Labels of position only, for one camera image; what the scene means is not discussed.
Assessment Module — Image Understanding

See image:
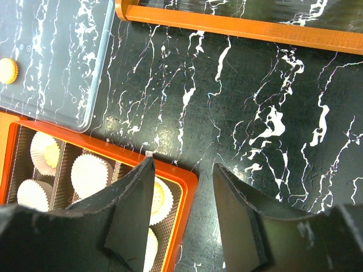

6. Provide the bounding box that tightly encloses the white paper cup back-left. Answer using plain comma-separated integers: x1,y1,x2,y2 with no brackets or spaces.
30,131,61,176

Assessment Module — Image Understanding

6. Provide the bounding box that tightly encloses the wooden dish rack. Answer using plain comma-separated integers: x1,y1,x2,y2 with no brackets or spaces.
115,1,362,55

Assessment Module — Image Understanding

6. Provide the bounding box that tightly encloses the white paper cup front-left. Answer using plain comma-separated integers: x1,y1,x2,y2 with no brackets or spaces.
16,179,53,212

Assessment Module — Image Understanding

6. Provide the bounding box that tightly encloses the white paper cup back-right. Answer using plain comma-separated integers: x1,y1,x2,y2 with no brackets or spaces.
149,176,174,226

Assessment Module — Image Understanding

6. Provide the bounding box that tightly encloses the white paper cup back-middle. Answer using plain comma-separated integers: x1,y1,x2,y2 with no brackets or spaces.
71,154,113,199

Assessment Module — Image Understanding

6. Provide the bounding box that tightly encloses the yellow round cookie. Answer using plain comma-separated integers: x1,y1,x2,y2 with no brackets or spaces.
151,182,164,215
0,58,19,84

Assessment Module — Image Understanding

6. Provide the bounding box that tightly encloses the orange box lid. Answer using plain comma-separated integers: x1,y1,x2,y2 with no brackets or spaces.
1,111,27,184

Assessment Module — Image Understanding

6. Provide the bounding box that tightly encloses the yellow round cookie bottom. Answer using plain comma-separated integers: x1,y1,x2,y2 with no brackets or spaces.
0,58,19,84

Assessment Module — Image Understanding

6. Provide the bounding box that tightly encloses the white paper cup front-right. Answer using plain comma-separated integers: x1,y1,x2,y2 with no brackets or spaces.
143,228,158,272

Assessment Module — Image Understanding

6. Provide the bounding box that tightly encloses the orange compartment cookie box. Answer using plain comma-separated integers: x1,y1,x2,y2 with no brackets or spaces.
1,114,198,271

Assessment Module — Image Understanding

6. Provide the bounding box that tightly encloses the yellow round cookie top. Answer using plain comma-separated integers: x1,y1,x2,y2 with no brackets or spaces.
151,182,164,215

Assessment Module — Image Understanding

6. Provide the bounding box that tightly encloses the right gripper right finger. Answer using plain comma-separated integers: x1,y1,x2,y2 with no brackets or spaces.
213,163,338,271

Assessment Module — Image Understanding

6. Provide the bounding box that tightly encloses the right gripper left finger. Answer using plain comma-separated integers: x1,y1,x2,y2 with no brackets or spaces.
65,158,155,271

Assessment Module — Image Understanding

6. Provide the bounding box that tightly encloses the clear plastic tray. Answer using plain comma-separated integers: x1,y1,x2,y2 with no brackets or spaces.
1,1,115,133

